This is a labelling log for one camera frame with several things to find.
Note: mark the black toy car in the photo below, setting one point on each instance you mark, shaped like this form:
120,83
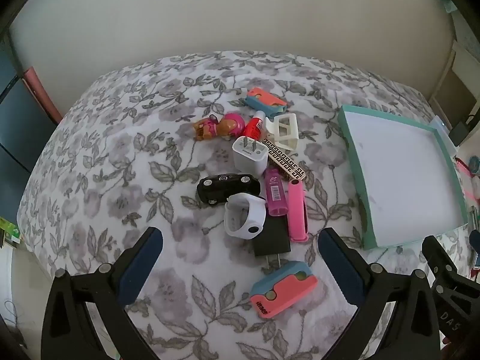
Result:
216,189

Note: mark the cream plastic frame clip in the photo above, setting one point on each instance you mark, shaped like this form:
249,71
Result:
283,131

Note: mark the gold greek key bar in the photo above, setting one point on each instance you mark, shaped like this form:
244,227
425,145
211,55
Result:
283,161

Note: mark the red white glue tube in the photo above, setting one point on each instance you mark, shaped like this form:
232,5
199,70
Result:
254,128

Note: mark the black power adapter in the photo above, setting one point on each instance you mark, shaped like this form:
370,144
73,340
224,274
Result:
274,239

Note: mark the white shelf unit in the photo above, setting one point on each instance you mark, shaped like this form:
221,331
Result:
456,95

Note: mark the white power bank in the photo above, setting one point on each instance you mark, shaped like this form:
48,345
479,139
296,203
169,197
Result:
443,131

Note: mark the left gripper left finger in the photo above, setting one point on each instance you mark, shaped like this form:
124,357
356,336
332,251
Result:
68,331

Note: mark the white wall charger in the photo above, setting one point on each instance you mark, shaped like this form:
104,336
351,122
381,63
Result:
250,156

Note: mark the black plugged charger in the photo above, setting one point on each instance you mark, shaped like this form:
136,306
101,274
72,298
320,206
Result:
459,133

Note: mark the teal rimmed white tray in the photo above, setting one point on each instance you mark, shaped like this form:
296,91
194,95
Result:
404,177

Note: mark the pink puppy toy figure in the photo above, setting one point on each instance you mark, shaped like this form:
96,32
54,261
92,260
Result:
231,125

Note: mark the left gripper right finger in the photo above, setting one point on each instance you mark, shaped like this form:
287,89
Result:
413,329

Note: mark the magenta usb stick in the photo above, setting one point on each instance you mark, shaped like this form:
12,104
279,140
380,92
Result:
275,195

